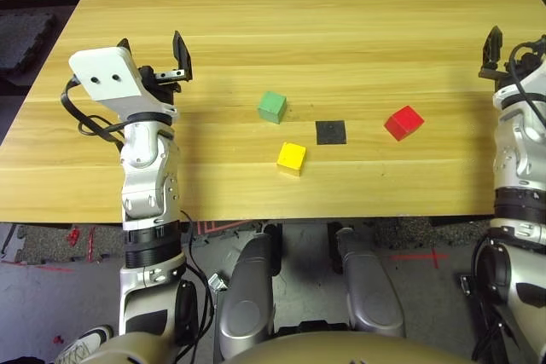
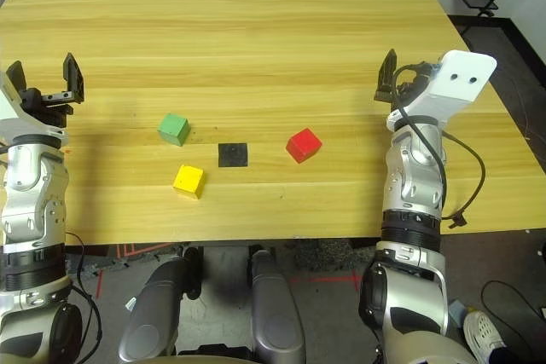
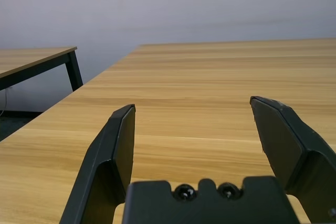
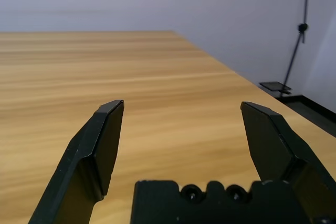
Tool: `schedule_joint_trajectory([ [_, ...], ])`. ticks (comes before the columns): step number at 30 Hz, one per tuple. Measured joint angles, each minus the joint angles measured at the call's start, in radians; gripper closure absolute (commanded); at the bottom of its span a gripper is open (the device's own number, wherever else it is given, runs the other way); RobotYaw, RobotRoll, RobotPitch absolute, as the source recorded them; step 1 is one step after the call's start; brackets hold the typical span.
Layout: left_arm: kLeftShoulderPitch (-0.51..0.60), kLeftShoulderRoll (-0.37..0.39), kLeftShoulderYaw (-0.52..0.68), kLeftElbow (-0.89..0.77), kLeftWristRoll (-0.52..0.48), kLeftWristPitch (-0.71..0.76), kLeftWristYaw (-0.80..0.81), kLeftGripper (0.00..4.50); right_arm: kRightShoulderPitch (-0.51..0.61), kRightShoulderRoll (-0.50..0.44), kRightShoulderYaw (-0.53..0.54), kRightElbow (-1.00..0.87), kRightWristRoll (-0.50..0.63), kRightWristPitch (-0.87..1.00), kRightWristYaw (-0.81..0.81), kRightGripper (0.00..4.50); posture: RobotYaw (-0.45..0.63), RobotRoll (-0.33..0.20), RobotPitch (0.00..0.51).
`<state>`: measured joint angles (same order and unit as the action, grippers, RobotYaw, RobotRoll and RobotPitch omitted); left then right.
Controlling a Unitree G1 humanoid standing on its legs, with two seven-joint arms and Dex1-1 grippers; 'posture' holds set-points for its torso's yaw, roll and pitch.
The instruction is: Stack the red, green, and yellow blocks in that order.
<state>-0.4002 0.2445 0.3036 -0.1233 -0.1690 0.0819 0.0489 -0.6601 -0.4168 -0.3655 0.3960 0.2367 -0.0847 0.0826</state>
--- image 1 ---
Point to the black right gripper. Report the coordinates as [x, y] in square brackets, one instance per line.
[531, 59]

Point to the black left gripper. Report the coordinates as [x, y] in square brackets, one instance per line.
[164, 80]

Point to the red wooden block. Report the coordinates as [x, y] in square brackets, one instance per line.
[403, 123]

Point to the green wooden block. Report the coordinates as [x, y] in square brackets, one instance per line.
[271, 104]

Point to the yellow wooden block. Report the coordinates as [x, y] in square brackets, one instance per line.
[291, 155]

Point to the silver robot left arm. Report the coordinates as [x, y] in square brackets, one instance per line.
[145, 168]

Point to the black foam floor mat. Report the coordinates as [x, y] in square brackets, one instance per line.
[21, 40]

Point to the black square pad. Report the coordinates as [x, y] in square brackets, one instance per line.
[331, 132]

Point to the black mat with red lines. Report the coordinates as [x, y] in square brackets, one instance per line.
[213, 227]

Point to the small red plastic piece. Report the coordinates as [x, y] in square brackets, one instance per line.
[73, 236]

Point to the red floor tape strip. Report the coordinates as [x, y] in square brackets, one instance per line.
[91, 244]

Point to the speckled grey floor mat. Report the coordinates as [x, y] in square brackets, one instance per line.
[47, 244]
[405, 232]

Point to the black metal floor bar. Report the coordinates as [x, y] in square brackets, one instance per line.
[466, 284]

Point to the small silver metal clip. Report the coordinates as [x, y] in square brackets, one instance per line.
[216, 282]

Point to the silver robot left leg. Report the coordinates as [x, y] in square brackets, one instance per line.
[247, 296]

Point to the silver robot leg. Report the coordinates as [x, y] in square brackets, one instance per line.
[247, 296]
[371, 291]

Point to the silver robot right leg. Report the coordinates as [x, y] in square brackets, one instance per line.
[371, 291]

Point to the white sneaker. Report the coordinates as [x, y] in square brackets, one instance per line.
[83, 344]

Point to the black robot pelvis plate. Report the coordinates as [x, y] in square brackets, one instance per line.
[313, 326]

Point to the tan robot torso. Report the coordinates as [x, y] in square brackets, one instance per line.
[341, 351]

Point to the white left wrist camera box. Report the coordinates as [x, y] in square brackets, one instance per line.
[106, 74]

